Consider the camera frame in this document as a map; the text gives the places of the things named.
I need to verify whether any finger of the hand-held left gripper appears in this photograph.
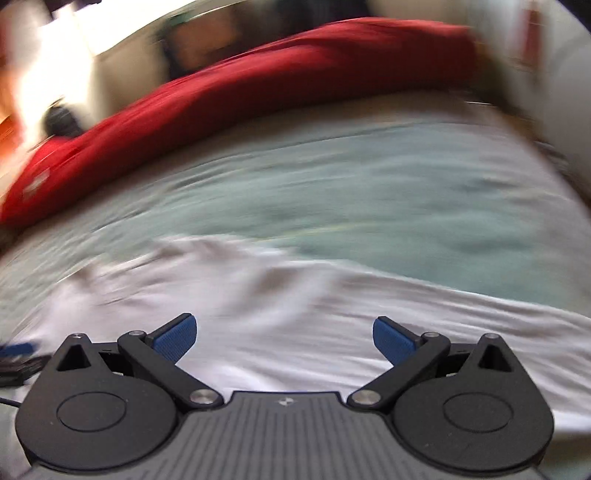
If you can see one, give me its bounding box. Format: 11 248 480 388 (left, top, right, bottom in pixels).
0 343 38 360

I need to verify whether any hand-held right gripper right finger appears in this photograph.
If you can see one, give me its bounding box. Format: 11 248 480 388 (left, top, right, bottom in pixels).
348 316 528 411

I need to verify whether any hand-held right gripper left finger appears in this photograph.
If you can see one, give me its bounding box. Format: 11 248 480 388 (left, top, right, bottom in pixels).
55 314 225 411

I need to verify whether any white printed shirt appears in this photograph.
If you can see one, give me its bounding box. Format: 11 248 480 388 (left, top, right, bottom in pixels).
0 235 591 480

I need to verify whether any green plaid blanket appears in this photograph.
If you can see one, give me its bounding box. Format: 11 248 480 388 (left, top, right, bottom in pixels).
0 92 591 315

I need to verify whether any small silver packet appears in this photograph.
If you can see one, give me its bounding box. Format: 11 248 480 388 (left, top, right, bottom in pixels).
25 168 51 197

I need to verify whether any black backpack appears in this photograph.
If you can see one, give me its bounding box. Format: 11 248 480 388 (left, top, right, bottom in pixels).
44 99 86 139

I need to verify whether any red duvet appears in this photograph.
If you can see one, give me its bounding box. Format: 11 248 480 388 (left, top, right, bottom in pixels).
0 17 478 229

